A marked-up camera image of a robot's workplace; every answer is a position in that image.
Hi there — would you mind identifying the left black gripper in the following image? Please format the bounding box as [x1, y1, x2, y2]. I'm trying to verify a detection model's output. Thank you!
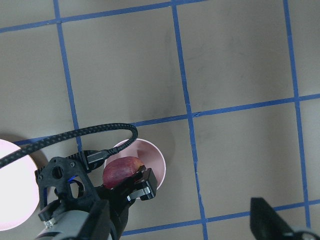
[96, 168, 158, 240]

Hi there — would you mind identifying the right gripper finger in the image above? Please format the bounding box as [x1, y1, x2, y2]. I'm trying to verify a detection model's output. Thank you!
[249, 197, 320, 240]

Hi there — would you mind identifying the pink bowl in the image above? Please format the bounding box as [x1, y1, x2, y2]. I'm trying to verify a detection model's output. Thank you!
[104, 138, 167, 190]

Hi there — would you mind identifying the red apple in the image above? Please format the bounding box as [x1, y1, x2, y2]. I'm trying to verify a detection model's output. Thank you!
[102, 156, 144, 189]

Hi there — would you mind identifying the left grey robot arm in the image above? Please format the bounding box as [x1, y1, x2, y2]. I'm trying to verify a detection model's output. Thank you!
[36, 166, 158, 240]

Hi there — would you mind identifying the pink plate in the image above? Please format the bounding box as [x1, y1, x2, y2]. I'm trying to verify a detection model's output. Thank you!
[0, 155, 39, 231]

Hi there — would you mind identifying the black braided camera cable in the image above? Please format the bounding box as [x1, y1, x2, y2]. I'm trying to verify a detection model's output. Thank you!
[0, 122, 139, 173]

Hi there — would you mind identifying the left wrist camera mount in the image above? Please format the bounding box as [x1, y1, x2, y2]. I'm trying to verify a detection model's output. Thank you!
[34, 150, 104, 222]

